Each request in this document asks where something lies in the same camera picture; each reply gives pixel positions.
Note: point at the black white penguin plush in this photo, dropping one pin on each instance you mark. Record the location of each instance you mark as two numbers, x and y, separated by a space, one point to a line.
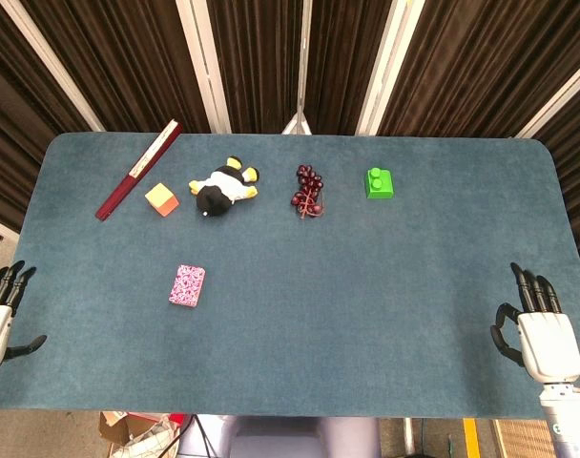
221 188

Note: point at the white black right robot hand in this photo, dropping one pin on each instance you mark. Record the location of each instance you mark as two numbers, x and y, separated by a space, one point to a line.
550 343

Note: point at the thin white stand pole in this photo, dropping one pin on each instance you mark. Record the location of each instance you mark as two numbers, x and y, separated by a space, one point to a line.
301 71

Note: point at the dark red folded fan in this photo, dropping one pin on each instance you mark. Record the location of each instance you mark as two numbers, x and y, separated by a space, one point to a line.
139 169

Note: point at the blue felt table cover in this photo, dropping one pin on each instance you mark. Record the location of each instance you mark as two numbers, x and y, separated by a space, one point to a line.
318 310

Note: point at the purple robot torso base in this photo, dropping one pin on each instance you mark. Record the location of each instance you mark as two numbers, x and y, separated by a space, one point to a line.
280 436

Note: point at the pink patterned card pack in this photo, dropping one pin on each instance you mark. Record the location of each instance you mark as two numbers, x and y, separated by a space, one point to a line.
187 285

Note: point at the yellow orange cube block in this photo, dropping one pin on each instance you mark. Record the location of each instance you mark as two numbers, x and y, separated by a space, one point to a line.
161 199

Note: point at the dark brown curtain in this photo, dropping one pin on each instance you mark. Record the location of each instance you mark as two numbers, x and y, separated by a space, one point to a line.
261 62

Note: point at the dark red grape bunch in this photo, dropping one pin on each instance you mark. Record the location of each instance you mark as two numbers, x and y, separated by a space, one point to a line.
307 191

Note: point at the cardboard box with paper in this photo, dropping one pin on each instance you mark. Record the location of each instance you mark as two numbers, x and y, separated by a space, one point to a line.
137 436

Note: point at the green toy building block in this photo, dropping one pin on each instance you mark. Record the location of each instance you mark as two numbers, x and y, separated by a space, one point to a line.
379 185

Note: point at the purple silver right robot arm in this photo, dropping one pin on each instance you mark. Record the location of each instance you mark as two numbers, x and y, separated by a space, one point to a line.
569 420

